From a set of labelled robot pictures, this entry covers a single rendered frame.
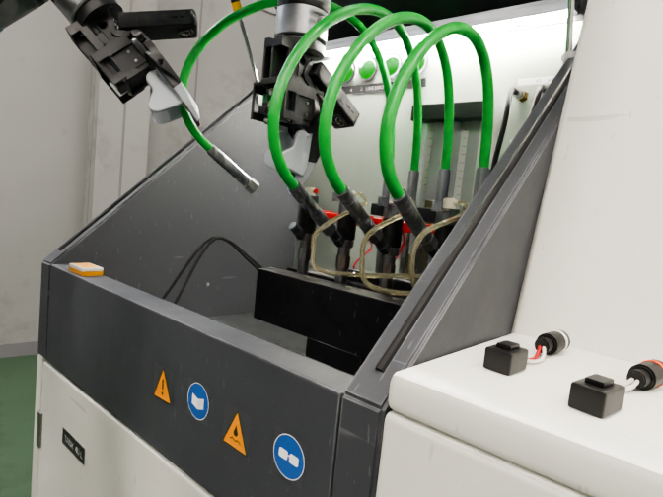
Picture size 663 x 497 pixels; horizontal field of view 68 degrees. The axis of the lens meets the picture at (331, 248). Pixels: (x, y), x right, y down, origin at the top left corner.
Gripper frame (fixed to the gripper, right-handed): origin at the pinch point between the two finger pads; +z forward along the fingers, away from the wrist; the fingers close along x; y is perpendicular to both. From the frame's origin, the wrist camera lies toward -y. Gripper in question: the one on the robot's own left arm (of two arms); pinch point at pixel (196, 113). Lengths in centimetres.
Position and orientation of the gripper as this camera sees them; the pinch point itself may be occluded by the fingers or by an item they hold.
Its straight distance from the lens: 79.5
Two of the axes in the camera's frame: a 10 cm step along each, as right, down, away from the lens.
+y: -7.4, 6.3, -2.5
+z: 6.4, 7.7, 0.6
